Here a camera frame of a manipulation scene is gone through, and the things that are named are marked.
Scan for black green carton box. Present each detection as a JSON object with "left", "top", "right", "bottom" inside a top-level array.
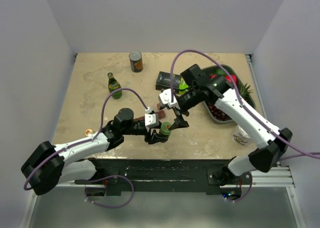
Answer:
[{"left": 155, "top": 71, "right": 189, "bottom": 95}]

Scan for green pill bottle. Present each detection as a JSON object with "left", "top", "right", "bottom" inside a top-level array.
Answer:
[{"left": 159, "top": 121, "right": 172, "bottom": 137}]

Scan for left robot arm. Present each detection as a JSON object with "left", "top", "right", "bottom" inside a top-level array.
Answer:
[{"left": 21, "top": 108, "right": 171, "bottom": 196}]

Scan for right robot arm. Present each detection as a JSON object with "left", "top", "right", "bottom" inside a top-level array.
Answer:
[{"left": 169, "top": 64, "right": 293, "bottom": 185}]

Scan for small pineapple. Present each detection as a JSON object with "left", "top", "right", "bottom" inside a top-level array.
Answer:
[{"left": 238, "top": 83, "right": 253, "bottom": 100}]

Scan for orange black tin can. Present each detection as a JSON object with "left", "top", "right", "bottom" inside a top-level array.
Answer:
[{"left": 128, "top": 51, "right": 143, "bottom": 73}]

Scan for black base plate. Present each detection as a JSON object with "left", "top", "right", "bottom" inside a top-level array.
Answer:
[{"left": 75, "top": 158, "right": 252, "bottom": 198}]

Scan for grey fruit tray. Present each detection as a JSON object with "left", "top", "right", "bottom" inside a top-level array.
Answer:
[{"left": 202, "top": 64, "right": 256, "bottom": 125}]

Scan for dark red grapes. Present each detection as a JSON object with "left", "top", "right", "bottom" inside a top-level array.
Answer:
[{"left": 206, "top": 103, "right": 231, "bottom": 121}]

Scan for red weekly pill organizer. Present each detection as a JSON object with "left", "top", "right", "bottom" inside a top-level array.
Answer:
[{"left": 133, "top": 103, "right": 166, "bottom": 122}]

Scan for white paper cup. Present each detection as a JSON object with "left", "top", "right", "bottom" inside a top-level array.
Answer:
[{"left": 231, "top": 125, "right": 252, "bottom": 146}]

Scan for green glass bottle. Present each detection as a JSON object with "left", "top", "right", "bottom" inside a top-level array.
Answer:
[{"left": 107, "top": 72, "right": 122, "bottom": 99}]

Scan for right red apple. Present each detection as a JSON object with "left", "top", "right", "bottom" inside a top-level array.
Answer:
[{"left": 224, "top": 74, "right": 238, "bottom": 85}]

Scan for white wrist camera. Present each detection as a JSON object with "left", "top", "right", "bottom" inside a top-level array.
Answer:
[
  {"left": 144, "top": 107, "right": 159, "bottom": 129},
  {"left": 158, "top": 89, "right": 180, "bottom": 110}
]

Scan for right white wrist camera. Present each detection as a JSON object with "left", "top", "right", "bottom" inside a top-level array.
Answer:
[{"left": 158, "top": 89, "right": 180, "bottom": 110}]

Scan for aluminium frame rail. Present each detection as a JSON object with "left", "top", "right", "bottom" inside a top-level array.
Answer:
[{"left": 244, "top": 53, "right": 306, "bottom": 228}]

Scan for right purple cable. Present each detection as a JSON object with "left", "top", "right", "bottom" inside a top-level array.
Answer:
[{"left": 169, "top": 49, "right": 320, "bottom": 204}]

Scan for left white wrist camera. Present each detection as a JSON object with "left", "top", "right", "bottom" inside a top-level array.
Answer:
[{"left": 144, "top": 107, "right": 159, "bottom": 129}]

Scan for small orange cap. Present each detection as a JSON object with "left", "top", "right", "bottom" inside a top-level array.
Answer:
[{"left": 85, "top": 129, "right": 94, "bottom": 137}]

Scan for green lime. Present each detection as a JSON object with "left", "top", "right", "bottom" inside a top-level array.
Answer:
[{"left": 214, "top": 68, "right": 226, "bottom": 76}]

